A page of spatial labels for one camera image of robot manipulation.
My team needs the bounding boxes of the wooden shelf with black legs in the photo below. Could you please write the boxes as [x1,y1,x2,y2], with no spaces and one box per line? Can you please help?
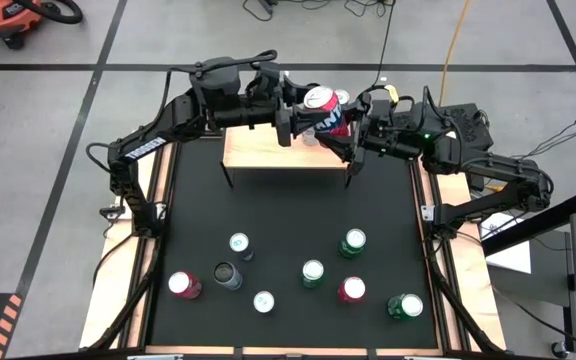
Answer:
[220,124,357,190]

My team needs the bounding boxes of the white paper sheet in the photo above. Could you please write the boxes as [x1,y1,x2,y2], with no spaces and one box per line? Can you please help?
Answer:
[482,209,534,275]

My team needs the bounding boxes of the red Fanta can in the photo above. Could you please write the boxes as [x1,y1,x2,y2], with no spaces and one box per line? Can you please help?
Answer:
[167,270,203,300]
[301,85,352,146]
[337,276,367,304]

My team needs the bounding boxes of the wooden side board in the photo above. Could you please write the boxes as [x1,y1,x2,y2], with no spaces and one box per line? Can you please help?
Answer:
[427,130,508,351]
[78,134,179,351]

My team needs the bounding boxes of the green Sprite can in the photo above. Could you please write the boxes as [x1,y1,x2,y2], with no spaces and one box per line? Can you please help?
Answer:
[386,292,425,321]
[301,258,326,290]
[337,227,368,260]

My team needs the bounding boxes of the black aluminium table frame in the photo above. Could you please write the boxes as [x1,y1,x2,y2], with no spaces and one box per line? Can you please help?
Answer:
[87,128,507,360]

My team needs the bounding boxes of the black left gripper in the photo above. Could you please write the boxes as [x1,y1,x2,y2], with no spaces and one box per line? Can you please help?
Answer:
[245,64,332,148]

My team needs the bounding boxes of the orange shop vacuum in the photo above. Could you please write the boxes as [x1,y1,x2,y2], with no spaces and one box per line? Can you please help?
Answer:
[0,0,84,51]

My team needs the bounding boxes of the yellow cable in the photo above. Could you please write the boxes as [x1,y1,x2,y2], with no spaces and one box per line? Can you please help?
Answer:
[437,0,472,94]

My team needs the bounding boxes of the black desk support bar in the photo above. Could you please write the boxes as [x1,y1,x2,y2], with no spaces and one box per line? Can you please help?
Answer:
[481,189,576,257]

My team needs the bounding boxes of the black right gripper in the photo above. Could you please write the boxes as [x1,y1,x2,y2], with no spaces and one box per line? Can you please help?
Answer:
[317,91,422,177]

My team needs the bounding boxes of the black floor cable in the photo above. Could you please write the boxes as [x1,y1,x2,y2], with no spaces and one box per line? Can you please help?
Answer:
[241,0,282,22]

